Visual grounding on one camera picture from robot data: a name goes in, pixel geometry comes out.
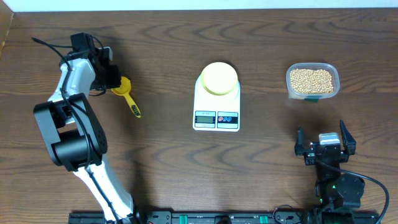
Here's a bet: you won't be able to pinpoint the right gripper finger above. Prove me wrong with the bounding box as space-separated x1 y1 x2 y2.
340 120 356 155
294 125 307 156

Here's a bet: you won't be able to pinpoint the yellow measuring scoop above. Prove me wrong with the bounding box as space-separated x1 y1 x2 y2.
111 77 141 118

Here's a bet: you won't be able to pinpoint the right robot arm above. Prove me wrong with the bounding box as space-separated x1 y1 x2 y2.
294 121 364 211

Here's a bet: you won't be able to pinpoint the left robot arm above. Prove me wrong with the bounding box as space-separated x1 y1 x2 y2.
34 33 147 223

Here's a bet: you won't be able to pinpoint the white digital kitchen scale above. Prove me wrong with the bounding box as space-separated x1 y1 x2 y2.
192 75 241 132

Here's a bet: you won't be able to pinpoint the yellow plastic bowl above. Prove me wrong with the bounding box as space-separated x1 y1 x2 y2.
200 62 238 96

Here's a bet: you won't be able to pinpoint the soybeans in container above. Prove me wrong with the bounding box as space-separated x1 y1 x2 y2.
290 69 334 94

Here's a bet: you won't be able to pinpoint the clear plastic container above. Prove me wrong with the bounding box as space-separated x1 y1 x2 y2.
286 62 340 101

